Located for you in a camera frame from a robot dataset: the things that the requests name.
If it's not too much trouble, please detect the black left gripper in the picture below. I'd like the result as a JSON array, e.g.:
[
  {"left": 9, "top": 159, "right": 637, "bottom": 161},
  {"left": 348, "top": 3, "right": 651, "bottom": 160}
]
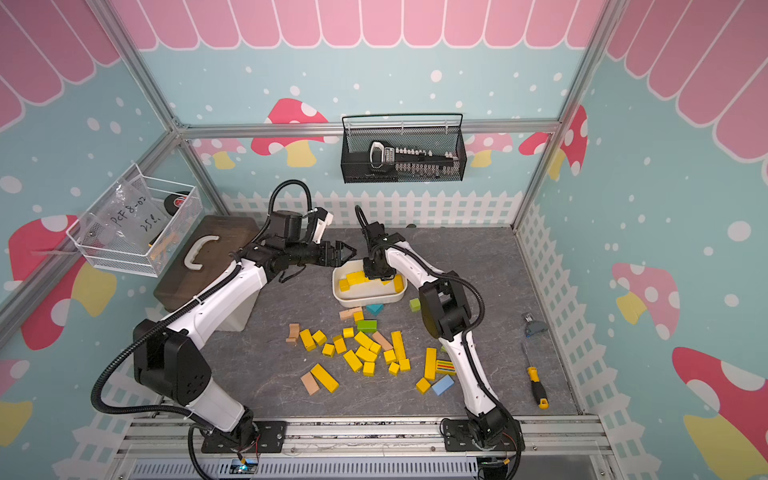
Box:
[{"left": 286, "top": 238, "right": 356, "bottom": 268}]

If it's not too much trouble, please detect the white oval plastic tub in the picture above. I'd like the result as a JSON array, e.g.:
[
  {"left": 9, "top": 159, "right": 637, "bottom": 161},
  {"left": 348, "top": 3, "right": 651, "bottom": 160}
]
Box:
[{"left": 332, "top": 260, "right": 408, "bottom": 308}]

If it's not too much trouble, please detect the yellow cylinder block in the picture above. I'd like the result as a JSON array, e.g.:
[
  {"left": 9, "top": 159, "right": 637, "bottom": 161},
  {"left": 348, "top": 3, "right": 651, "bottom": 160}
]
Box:
[{"left": 393, "top": 274, "right": 405, "bottom": 293}]

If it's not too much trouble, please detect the long yellow block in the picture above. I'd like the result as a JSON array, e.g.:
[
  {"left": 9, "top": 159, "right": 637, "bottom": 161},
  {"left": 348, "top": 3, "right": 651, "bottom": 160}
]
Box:
[
  {"left": 310, "top": 364, "right": 339, "bottom": 393},
  {"left": 424, "top": 348, "right": 437, "bottom": 382},
  {"left": 391, "top": 331, "right": 407, "bottom": 364}
]

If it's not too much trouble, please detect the rainbow striped block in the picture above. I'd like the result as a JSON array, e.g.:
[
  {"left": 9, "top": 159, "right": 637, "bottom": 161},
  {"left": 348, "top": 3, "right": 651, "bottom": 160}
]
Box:
[{"left": 435, "top": 360, "right": 456, "bottom": 375}]

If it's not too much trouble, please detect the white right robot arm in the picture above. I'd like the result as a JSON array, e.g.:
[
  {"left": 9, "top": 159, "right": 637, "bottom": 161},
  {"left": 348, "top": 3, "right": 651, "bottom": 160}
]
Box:
[{"left": 355, "top": 206, "right": 524, "bottom": 452}]

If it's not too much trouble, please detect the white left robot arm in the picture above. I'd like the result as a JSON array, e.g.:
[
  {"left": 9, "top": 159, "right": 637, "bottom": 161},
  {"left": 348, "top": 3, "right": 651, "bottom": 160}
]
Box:
[{"left": 90, "top": 196, "right": 356, "bottom": 452}]

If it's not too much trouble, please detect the teal triangular block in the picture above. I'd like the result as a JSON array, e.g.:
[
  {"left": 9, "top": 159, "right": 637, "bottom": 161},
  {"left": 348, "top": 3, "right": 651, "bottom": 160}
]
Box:
[{"left": 366, "top": 304, "right": 384, "bottom": 315}]

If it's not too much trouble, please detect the tan long block near tub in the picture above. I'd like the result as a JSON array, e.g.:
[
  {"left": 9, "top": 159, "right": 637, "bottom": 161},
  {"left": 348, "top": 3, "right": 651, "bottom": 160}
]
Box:
[{"left": 339, "top": 307, "right": 362, "bottom": 321}]

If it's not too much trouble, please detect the green rectangular block centre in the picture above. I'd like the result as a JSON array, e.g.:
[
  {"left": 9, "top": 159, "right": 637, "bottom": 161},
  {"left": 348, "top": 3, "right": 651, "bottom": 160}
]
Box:
[{"left": 356, "top": 320, "right": 378, "bottom": 334}]

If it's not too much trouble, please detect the tan slanted block centre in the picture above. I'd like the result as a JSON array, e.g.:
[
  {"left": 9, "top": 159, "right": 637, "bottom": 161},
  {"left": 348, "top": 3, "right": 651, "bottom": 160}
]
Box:
[{"left": 371, "top": 331, "right": 393, "bottom": 351}]

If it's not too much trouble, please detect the brown small block left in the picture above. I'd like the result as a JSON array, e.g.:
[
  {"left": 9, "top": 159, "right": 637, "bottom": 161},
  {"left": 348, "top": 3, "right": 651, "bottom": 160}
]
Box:
[{"left": 286, "top": 323, "right": 300, "bottom": 345}]

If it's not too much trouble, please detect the brown lidded storage box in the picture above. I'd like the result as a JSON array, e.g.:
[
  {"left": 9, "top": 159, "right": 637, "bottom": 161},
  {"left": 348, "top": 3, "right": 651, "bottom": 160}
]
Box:
[{"left": 153, "top": 215, "right": 259, "bottom": 312}]

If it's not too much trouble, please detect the black tape roll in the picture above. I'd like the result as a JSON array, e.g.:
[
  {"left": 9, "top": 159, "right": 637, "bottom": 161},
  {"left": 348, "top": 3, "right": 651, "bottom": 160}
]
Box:
[{"left": 163, "top": 191, "right": 189, "bottom": 216}]

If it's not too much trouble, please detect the tan wooden block bottom left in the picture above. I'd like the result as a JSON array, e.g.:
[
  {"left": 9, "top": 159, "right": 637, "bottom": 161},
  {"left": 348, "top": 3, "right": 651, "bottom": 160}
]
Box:
[{"left": 301, "top": 373, "right": 320, "bottom": 396}]

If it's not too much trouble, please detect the light blue block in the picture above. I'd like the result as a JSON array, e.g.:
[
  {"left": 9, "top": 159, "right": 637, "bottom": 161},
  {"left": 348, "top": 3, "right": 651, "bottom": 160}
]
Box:
[{"left": 431, "top": 375, "right": 455, "bottom": 396}]

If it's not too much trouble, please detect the grey blue clamp tool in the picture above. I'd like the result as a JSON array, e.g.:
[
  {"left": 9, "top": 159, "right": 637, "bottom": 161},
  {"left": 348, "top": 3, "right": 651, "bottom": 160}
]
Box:
[{"left": 523, "top": 312, "right": 549, "bottom": 338}]

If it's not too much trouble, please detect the yellow black screwdriver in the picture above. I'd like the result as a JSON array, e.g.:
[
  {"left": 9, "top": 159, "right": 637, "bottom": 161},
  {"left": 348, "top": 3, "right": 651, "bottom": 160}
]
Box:
[{"left": 521, "top": 343, "right": 550, "bottom": 410}]

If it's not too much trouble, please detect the black wire mesh basket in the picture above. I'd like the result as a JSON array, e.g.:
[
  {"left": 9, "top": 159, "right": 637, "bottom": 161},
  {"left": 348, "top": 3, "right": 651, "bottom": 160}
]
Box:
[{"left": 340, "top": 113, "right": 467, "bottom": 184}]

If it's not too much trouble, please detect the clear wire wall basket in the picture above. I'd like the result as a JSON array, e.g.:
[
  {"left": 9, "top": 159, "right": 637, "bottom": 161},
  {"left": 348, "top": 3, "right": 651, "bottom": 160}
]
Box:
[{"left": 66, "top": 164, "right": 203, "bottom": 278}]

